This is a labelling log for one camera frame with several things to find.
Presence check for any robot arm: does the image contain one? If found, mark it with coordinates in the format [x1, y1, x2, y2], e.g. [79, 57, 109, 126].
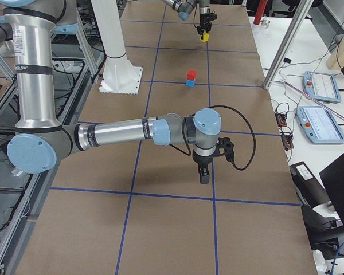
[162, 0, 217, 40]
[3, 1, 221, 183]

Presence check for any far blue teach pendant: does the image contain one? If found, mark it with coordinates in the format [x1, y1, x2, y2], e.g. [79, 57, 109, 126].
[303, 71, 342, 104]

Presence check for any yellow cube block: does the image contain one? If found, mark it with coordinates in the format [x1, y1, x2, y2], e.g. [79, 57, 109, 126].
[200, 32, 209, 42]

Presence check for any blue teach pendant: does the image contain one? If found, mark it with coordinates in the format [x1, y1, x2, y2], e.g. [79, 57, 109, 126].
[296, 106, 344, 144]
[303, 71, 342, 104]

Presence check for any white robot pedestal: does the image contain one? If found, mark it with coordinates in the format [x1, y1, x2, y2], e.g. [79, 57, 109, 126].
[91, 0, 143, 95]

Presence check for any black monitor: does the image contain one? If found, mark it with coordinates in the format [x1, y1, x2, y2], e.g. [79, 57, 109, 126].
[320, 153, 344, 221]

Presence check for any small black square pad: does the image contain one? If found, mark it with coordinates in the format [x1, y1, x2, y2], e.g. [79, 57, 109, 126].
[283, 58, 292, 64]

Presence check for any red cylinder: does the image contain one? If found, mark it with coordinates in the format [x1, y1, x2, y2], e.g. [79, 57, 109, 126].
[253, 0, 268, 25]

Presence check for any red cube block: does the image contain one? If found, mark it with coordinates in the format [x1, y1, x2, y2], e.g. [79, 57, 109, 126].
[186, 69, 197, 81]

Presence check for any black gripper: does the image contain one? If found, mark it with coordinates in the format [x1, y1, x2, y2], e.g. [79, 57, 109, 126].
[193, 153, 213, 184]
[197, 7, 215, 35]

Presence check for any aluminium frame post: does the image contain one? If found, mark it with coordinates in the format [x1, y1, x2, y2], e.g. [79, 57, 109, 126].
[263, 0, 313, 90]

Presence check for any blue cube block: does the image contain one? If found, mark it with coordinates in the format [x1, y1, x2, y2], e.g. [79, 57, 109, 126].
[185, 80, 195, 87]

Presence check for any near blue teach pendant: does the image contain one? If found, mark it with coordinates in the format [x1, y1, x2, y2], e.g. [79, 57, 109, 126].
[296, 106, 344, 144]

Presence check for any wrist black camera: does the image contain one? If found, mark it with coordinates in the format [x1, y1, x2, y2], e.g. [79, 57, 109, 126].
[214, 137, 235, 164]
[208, 13, 217, 22]

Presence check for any black box device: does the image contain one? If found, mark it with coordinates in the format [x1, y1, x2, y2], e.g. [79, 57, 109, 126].
[290, 162, 330, 208]

